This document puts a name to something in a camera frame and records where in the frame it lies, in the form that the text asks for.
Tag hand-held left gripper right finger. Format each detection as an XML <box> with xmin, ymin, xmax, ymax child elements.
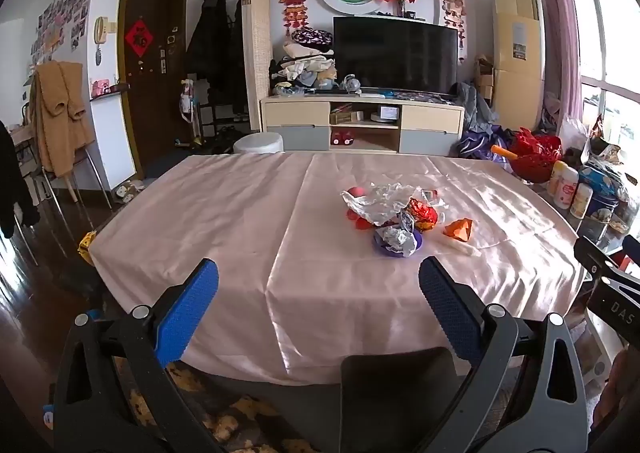
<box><xmin>417</xmin><ymin>257</ymin><xmax>590</xmax><ymax>453</ymax></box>

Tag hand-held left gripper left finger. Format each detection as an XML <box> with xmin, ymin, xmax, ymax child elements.
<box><xmin>52</xmin><ymin>258</ymin><xmax>223</xmax><ymax>453</ymax></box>

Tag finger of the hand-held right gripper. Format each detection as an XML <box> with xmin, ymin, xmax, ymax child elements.
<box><xmin>574</xmin><ymin>235</ymin><xmax>621</xmax><ymax>279</ymax></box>

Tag orange paper piece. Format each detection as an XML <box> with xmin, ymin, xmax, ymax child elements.
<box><xmin>444</xmin><ymin>218</ymin><xmax>475</xmax><ymax>239</ymax></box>

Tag small silver wrapper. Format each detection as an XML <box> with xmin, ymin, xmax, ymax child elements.
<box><xmin>376</xmin><ymin>225</ymin><xmax>420</xmax><ymax>259</ymax></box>

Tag purple plastic dish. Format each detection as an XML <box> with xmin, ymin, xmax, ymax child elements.
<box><xmin>371</xmin><ymin>228</ymin><xmax>426</xmax><ymax>259</ymax></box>

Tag dark grey bin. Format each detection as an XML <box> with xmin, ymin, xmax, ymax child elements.
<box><xmin>340</xmin><ymin>347</ymin><xmax>473</xmax><ymax>453</ymax></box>

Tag clear plastic wrapper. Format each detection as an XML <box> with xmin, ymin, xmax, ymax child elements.
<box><xmin>419</xmin><ymin>188</ymin><xmax>448</xmax><ymax>208</ymax></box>

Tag person's right hand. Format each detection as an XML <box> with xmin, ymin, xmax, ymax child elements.
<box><xmin>592</xmin><ymin>347</ymin><xmax>640</xmax><ymax>439</ymax></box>

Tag blue round tin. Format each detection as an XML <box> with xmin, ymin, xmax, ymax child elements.
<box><xmin>577</xmin><ymin>193</ymin><xmax>626</xmax><ymax>246</ymax></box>

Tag white labelled bottle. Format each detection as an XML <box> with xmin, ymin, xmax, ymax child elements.
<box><xmin>546</xmin><ymin>160</ymin><xmax>570</xmax><ymax>198</ymax></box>
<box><xmin>554</xmin><ymin>168</ymin><xmax>581</xmax><ymax>210</ymax></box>
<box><xmin>570</xmin><ymin>183</ymin><xmax>594</xmax><ymax>220</ymax></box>

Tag blue snack bag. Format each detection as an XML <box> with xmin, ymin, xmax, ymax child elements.
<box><xmin>580</xmin><ymin>165</ymin><xmax>621</xmax><ymax>194</ymax></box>

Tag pink satin tablecloth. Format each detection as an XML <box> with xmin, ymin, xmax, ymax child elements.
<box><xmin>87</xmin><ymin>151</ymin><xmax>586</xmax><ymax>386</ymax></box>

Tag patterned rug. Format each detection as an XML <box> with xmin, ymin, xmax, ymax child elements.
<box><xmin>112</xmin><ymin>358</ymin><xmax>321</xmax><ymax>453</ymax></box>

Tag pile of foil bags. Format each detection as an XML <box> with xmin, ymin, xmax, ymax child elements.
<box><xmin>582</xmin><ymin>115</ymin><xmax>636</xmax><ymax>194</ymax></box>

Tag red plastic basket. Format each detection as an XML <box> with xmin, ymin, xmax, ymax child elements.
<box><xmin>510</xmin><ymin>128</ymin><xmax>566</xmax><ymax>184</ymax></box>

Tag yellow patterned cloth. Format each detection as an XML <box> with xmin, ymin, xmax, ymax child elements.
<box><xmin>77</xmin><ymin>230</ymin><xmax>98</xmax><ymax>266</ymax></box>

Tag white plastic bag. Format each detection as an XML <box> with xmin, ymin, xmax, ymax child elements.
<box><xmin>559</xmin><ymin>114</ymin><xmax>591</xmax><ymax>154</ymax></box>

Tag beige plush slippers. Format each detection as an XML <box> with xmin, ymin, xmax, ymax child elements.
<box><xmin>112</xmin><ymin>180</ymin><xmax>147</xmax><ymax>201</ymax></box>

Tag metal chair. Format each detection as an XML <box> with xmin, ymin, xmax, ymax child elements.
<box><xmin>22</xmin><ymin>103</ymin><xmax>113</xmax><ymax>214</ymax></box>

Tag purple cloth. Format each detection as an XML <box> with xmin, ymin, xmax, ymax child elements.
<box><xmin>455</xmin><ymin>123</ymin><xmax>516</xmax><ymax>161</ymax></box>

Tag child scooter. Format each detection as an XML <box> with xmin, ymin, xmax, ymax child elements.
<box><xmin>172</xmin><ymin>83</ymin><xmax>206</xmax><ymax>148</ymax></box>

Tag white round stool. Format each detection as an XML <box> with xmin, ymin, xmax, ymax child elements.
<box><xmin>233</xmin><ymin>132</ymin><xmax>286</xmax><ymax>154</ymax></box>

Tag white cabinet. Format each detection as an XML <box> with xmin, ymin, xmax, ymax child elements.
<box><xmin>90</xmin><ymin>93</ymin><xmax>138</xmax><ymax>191</ymax></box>

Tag grey clothes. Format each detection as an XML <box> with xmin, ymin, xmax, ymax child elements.
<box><xmin>452</xmin><ymin>80</ymin><xmax>496</xmax><ymax>134</ymax></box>

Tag window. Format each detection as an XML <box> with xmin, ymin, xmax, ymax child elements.
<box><xmin>560</xmin><ymin>0</ymin><xmax>640</xmax><ymax>174</ymax></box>

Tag pink child bag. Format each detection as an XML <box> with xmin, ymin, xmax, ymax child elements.
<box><xmin>179</xmin><ymin>80</ymin><xmax>198</xmax><ymax>124</ymax></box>

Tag cardboard box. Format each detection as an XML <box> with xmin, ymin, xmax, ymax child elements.
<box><xmin>474</xmin><ymin>53</ymin><xmax>497</xmax><ymax>101</ymax></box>

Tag black garment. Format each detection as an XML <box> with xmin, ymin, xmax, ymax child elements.
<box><xmin>0</xmin><ymin>120</ymin><xmax>41</xmax><ymax>240</ymax></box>

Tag beige standing air conditioner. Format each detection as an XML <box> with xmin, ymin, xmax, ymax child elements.
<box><xmin>492</xmin><ymin>0</ymin><xmax>547</xmax><ymax>131</ymax></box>

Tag beige television cabinet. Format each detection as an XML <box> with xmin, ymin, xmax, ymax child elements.
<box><xmin>261</xmin><ymin>92</ymin><xmax>466</xmax><ymax>156</ymax></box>

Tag brown wooden door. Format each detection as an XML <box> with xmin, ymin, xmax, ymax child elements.
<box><xmin>118</xmin><ymin>0</ymin><xmax>193</xmax><ymax>178</ymax></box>

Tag brown coat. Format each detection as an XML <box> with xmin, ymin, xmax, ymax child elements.
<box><xmin>27</xmin><ymin>60</ymin><xmax>96</xmax><ymax>178</ymax></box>

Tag pink curtain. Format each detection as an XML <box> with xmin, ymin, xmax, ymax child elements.
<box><xmin>522</xmin><ymin>0</ymin><xmax>583</xmax><ymax>128</ymax></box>

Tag black flat television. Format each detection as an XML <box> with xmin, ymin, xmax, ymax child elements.
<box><xmin>332</xmin><ymin>15</ymin><xmax>460</xmax><ymax>94</ymax></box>

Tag beige folding screen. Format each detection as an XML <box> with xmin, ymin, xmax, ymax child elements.
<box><xmin>241</xmin><ymin>0</ymin><xmax>275</xmax><ymax>131</ymax></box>

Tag dark hanging coats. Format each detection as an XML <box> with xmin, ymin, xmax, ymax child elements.
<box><xmin>186</xmin><ymin>0</ymin><xmax>251</xmax><ymax>108</ymax></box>

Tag pile of clothes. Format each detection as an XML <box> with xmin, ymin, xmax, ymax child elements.
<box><xmin>270</xmin><ymin>40</ymin><xmax>337</xmax><ymax>96</ymax></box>

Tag red diamond door poster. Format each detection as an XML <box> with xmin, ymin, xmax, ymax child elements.
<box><xmin>124</xmin><ymin>20</ymin><xmax>154</xmax><ymax>58</ymax></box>

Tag cartoon hanging ornament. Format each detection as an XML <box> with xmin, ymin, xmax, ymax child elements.
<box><xmin>439</xmin><ymin>0</ymin><xmax>467</xmax><ymax>48</ymax></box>

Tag beige intercom phone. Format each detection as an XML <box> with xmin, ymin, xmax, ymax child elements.
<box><xmin>95</xmin><ymin>15</ymin><xmax>117</xmax><ymax>44</ymax></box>

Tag black patterned cushion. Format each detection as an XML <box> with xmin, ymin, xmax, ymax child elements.
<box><xmin>291</xmin><ymin>28</ymin><xmax>334</xmax><ymax>48</ymax></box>

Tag red fish hanging ornament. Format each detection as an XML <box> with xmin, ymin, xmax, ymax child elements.
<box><xmin>279</xmin><ymin>0</ymin><xmax>313</xmax><ymax>38</ymax></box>

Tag wall photo collage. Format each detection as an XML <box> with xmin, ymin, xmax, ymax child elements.
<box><xmin>30</xmin><ymin>0</ymin><xmax>93</xmax><ymax>61</ymax></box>

